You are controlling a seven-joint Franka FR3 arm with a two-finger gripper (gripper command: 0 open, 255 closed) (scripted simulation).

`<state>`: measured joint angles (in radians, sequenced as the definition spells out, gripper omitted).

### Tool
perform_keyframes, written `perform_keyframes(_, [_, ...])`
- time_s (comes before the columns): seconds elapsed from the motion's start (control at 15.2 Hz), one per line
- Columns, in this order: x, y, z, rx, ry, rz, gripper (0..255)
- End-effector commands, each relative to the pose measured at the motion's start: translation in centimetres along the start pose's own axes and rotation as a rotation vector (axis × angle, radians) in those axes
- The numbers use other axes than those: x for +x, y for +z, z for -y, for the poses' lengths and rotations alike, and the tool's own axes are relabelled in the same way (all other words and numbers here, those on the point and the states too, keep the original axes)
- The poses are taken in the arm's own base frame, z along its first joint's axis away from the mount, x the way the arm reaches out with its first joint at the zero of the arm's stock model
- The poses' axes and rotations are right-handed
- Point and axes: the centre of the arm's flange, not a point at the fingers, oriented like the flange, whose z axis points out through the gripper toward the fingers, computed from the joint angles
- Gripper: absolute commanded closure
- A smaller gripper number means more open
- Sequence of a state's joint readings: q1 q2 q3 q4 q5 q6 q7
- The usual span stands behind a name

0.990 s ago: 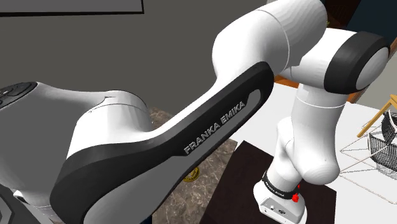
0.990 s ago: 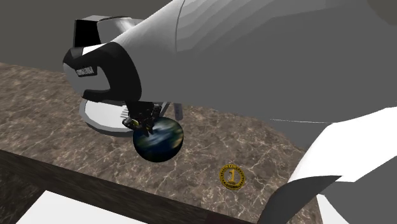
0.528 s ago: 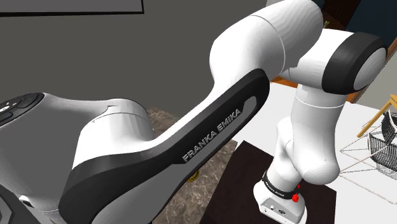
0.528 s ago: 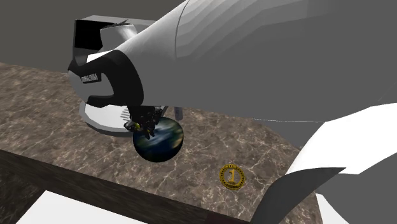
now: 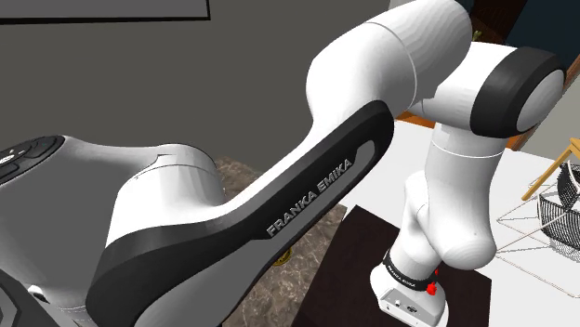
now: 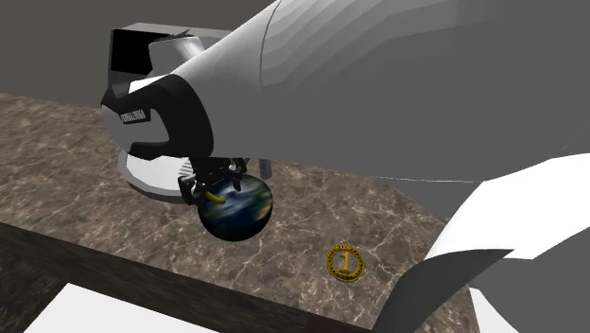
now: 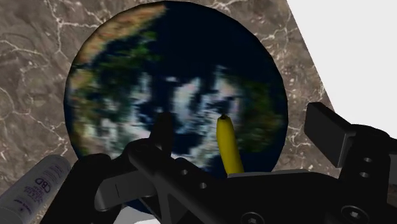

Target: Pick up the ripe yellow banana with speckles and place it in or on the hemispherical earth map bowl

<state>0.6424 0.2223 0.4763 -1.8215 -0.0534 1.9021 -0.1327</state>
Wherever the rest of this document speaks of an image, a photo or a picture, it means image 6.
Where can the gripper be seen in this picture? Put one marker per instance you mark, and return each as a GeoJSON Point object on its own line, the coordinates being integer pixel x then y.
{"type": "Point", "coordinates": [213, 167]}

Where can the blue globe ball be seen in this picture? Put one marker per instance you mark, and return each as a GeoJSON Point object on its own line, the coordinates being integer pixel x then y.
{"type": "Point", "coordinates": [242, 212]}

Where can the gold round medal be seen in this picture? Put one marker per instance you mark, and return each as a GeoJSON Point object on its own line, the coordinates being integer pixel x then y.
{"type": "Point", "coordinates": [345, 263]}

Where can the small grey cylinder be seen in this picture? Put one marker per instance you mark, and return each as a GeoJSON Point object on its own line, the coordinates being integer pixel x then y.
{"type": "Point", "coordinates": [265, 169]}

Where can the white bowl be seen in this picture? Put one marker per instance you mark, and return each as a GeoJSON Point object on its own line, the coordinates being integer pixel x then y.
{"type": "Point", "coordinates": [154, 177]}

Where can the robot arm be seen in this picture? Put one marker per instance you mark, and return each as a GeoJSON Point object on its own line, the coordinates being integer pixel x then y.
{"type": "Point", "coordinates": [350, 92]}

